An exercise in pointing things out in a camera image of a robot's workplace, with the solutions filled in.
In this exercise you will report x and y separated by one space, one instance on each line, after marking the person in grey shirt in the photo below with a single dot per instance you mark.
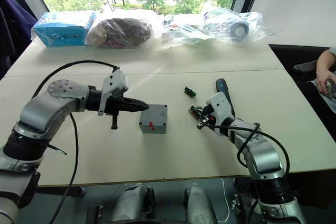
332 104

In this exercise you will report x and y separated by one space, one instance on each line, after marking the dark hanging jacket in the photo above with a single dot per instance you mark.
15 30

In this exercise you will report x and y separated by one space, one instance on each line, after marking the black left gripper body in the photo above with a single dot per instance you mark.
115 106

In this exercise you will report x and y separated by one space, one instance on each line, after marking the clear bag of small parts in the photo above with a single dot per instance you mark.
183 30

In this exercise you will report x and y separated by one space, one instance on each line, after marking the grey rounded housing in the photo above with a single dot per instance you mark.
199 203
131 203

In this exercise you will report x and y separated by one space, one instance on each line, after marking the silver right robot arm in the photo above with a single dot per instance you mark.
265 155

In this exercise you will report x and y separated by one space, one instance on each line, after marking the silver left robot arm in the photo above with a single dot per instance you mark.
52 108

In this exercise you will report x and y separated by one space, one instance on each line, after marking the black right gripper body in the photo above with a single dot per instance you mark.
211 119

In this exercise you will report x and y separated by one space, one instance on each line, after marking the black zip tie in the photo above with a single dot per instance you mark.
59 150

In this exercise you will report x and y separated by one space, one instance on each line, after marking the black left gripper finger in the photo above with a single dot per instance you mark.
135 102
135 108

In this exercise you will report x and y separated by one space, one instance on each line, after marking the black metal base bracket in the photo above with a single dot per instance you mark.
242 203

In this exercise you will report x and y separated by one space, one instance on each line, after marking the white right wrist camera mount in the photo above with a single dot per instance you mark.
220 103

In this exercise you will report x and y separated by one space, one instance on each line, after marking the person's hand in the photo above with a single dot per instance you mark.
323 77

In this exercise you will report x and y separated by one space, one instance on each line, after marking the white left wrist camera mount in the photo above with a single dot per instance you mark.
113 82

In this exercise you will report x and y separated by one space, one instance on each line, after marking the grey plastic junction box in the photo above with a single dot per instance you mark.
153 119

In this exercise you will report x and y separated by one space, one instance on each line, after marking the person's bare forearm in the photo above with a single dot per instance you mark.
326 58

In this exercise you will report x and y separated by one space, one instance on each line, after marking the clear bag with round part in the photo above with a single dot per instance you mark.
223 22

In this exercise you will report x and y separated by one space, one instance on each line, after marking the blue carton in plastic bag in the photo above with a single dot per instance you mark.
60 32

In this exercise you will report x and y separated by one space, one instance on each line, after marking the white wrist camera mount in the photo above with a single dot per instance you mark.
113 82
220 103

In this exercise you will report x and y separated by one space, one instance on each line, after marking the brown stuff in plastic bag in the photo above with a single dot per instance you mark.
120 30

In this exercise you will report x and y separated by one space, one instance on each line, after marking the blue black electric screwdriver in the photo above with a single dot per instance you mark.
221 86

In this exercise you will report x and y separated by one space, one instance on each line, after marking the dark table frame bar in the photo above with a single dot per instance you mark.
65 192

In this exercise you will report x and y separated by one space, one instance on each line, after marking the round silver part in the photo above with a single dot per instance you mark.
239 32

